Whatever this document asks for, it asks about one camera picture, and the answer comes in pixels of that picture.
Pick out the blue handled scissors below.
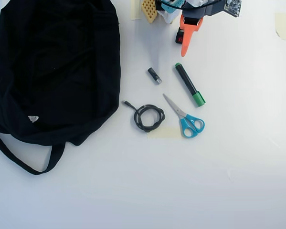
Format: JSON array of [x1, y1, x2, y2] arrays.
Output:
[[162, 93, 205, 139]]

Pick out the coiled black USB cable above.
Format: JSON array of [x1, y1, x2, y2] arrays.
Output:
[[122, 99, 167, 133]]

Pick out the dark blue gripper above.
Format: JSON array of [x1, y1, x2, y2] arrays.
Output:
[[179, 0, 226, 58]]

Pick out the black fabric bag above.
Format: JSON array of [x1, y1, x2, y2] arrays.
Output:
[[0, 0, 122, 176]]

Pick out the beige masking tape strip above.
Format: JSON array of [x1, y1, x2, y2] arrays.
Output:
[[274, 12, 286, 41], [130, 0, 143, 20], [146, 126, 181, 139]]

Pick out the black marker green cap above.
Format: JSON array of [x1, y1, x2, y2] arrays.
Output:
[[174, 62, 207, 107]]

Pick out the bare camera circuit board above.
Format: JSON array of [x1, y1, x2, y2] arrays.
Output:
[[223, 0, 243, 18]]

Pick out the black bike light red lens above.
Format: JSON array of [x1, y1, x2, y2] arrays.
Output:
[[175, 26, 185, 45]]

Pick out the black AA battery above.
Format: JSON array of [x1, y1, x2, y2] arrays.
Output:
[[147, 67, 162, 85]]

